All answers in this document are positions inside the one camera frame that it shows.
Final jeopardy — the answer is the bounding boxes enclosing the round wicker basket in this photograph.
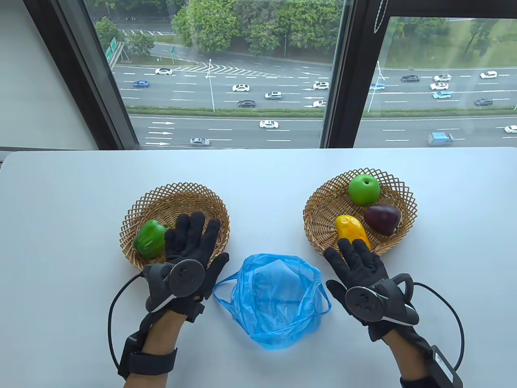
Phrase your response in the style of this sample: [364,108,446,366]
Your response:
[120,182,231,272]
[303,168,418,258]

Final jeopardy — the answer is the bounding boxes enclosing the black round hand tracker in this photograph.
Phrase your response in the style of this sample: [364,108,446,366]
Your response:
[345,274,419,325]
[143,259,204,314]

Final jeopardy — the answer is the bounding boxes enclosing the green toy bell pepper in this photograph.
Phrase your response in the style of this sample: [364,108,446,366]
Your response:
[133,220,170,260]

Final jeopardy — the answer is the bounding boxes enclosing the person's right forearm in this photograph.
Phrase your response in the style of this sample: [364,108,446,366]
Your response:
[384,327,439,388]

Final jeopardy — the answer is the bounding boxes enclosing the black window frame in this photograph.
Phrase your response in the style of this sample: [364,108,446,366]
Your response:
[22,0,517,150]

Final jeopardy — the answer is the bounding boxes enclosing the green toy apple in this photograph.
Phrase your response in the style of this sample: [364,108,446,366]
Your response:
[348,174,381,205]

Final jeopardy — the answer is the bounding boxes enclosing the yellow orange toy mango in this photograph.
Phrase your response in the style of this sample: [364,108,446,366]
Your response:
[335,215,371,252]

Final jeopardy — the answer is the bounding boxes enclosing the black wrist camera unit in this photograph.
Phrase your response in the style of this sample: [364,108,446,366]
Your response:
[117,333,178,380]
[400,344,464,388]

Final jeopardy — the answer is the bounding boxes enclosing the person's left hand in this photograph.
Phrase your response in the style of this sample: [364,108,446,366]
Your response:
[163,212,229,324]

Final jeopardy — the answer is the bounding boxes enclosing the dark purple toy fruit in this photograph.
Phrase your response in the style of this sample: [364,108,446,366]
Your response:
[364,205,402,237]

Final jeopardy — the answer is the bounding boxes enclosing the blue plastic bag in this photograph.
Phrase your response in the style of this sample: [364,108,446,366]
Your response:
[213,253,332,351]

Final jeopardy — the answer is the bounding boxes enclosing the person's right hand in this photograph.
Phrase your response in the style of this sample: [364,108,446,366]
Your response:
[324,238,429,344]

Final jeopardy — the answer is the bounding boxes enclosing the person's left forearm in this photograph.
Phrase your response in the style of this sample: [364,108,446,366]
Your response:
[123,310,187,382]

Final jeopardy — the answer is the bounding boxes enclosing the white bead chain cord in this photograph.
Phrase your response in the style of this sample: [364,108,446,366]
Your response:
[374,0,388,35]

